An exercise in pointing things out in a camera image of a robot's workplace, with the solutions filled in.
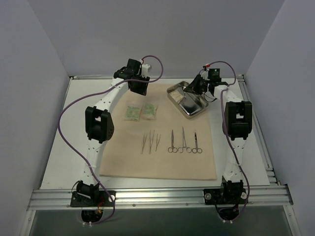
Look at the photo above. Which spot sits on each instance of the green cotton ball packet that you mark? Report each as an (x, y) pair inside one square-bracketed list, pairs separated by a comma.
[(149, 111)]

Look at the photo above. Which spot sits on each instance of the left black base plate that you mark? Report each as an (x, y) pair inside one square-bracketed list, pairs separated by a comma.
[(79, 200)]

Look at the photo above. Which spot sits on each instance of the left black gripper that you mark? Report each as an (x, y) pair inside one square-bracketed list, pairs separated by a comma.
[(139, 85)]

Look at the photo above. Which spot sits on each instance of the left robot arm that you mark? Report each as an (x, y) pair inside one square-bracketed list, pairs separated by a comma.
[(99, 125)]

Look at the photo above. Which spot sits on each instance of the beige surgical wrap cloth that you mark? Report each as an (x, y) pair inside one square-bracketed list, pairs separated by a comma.
[(122, 155)]

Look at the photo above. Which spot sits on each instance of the green gauze packet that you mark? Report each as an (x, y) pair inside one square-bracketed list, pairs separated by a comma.
[(133, 113)]

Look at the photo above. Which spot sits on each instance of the small curved metal scissors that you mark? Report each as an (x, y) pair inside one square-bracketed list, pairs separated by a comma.
[(196, 149)]

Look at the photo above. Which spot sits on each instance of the aluminium front rail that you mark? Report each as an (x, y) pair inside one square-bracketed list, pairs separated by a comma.
[(260, 196)]

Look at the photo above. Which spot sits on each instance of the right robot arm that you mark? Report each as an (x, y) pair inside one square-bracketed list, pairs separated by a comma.
[(236, 123)]

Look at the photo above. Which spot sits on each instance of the short metal tweezers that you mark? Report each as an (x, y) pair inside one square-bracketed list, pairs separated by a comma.
[(157, 141)]

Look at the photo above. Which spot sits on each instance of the long straight metal forceps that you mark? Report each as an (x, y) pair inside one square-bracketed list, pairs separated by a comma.
[(151, 139)]

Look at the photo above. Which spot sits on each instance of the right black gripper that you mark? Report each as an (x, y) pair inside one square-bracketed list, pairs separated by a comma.
[(200, 84)]

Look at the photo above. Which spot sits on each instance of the curved metal tweezers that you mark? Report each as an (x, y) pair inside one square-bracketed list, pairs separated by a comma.
[(144, 142)]

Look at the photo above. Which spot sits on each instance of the metal instrument tray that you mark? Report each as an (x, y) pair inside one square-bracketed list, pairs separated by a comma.
[(192, 105)]

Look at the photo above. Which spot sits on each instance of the metal hemostat clamp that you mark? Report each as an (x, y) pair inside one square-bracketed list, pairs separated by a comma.
[(184, 146)]

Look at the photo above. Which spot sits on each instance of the white glove packet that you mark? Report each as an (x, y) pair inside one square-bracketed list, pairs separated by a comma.
[(176, 96)]

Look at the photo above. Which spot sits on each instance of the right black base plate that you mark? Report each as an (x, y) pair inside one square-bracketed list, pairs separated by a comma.
[(224, 197)]

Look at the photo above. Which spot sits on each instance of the surgical scissors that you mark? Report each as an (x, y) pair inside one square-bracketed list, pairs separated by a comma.
[(172, 148)]

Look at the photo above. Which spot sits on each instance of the aluminium right side rail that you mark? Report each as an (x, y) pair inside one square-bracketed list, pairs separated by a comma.
[(259, 136)]

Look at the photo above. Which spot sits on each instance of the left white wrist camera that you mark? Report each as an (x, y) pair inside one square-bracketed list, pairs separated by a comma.
[(145, 70)]

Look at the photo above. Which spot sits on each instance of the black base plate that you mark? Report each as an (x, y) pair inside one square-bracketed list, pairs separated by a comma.
[(224, 197), (79, 200)]

